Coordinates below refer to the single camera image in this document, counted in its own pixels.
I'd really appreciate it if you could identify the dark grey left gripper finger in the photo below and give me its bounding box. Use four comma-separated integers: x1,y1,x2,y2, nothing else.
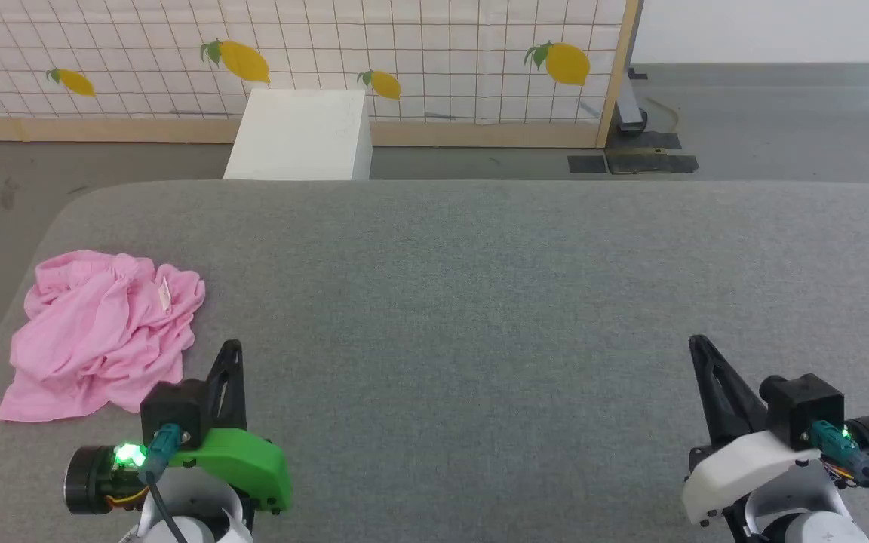
224,341,248,436
204,341,237,433

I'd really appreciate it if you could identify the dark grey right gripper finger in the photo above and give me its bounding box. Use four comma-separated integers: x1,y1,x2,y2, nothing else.
689,336,719,448
699,336,769,439

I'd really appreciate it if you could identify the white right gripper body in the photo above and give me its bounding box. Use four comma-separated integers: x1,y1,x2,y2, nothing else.
681,415,869,527

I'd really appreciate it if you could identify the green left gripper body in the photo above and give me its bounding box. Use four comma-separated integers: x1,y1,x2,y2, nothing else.
63,428,293,517

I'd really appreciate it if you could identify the pink cloth garment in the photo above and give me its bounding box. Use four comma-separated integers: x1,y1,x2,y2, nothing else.
0,250,207,423

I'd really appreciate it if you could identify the grey fabric sofa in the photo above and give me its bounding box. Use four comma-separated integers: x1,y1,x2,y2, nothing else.
0,179,869,543

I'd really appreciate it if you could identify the white box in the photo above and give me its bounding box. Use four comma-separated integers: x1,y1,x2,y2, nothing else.
223,88,374,182

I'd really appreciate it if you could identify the metal partition stand foot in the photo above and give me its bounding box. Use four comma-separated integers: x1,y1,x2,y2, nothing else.
616,66,651,137

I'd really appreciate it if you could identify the lemon print partition screen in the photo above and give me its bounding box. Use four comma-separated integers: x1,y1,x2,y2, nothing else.
0,0,643,149

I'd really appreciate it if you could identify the left arm cable teal plug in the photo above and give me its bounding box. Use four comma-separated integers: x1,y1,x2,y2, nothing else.
138,423,195,543

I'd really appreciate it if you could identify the arm cable teal plug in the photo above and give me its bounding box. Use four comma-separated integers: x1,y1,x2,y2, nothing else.
138,423,195,543
810,420,869,532

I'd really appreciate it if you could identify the right arm cable teal plug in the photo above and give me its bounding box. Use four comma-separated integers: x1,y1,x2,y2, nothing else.
810,420,869,532

